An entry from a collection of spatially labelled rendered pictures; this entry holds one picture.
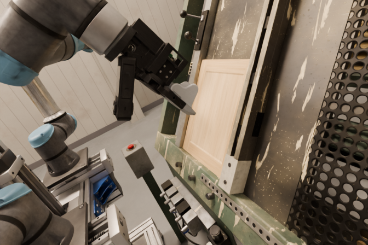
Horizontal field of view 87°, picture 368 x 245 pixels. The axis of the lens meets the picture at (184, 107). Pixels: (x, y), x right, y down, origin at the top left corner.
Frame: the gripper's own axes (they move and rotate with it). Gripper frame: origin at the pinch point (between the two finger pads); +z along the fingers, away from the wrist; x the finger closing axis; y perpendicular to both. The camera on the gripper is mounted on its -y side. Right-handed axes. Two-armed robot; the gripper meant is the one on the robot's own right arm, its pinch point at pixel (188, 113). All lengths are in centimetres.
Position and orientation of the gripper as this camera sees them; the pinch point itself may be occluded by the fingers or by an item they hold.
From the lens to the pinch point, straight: 42.5
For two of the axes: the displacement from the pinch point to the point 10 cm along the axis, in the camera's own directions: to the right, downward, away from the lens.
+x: -4.2, -2.3, 8.7
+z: 6.8, 5.5, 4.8
